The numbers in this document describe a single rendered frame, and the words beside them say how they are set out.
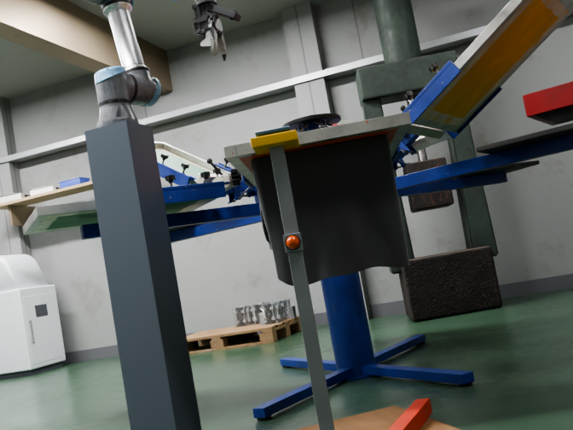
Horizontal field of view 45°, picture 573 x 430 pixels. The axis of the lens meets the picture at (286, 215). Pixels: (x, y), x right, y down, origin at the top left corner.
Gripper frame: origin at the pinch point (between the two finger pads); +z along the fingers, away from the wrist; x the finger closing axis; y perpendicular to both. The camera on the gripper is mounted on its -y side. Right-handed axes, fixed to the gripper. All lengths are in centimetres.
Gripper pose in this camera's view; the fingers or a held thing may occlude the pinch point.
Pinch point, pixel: (221, 55)
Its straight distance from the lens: 249.0
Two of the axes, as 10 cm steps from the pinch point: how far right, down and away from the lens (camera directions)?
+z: 1.8, 9.8, -0.8
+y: -9.3, 1.9, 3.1
